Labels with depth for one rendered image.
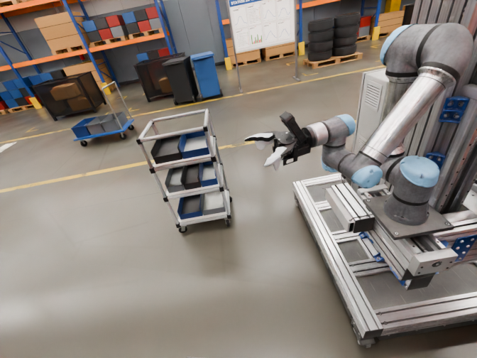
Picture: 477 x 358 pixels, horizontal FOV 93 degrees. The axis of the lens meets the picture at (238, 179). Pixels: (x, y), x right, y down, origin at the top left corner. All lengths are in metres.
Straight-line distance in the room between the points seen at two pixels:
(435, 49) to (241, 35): 5.42
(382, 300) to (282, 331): 0.59
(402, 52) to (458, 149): 0.46
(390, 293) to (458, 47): 1.21
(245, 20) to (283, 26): 0.86
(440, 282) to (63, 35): 10.80
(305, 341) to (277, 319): 0.19
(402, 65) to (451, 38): 0.13
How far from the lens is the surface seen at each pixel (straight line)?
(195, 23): 10.64
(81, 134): 5.33
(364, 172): 0.76
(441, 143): 1.23
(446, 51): 0.85
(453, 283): 1.80
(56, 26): 10.73
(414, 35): 0.91
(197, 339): 1.76
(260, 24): 6.14
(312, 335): 1.68
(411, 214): 1.08
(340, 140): 0.83
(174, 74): 6.02
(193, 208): 2.21
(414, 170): 0.99
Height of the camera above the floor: 1.58
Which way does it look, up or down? 35 degrees down
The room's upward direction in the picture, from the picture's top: 12 degrees counter-clockwise
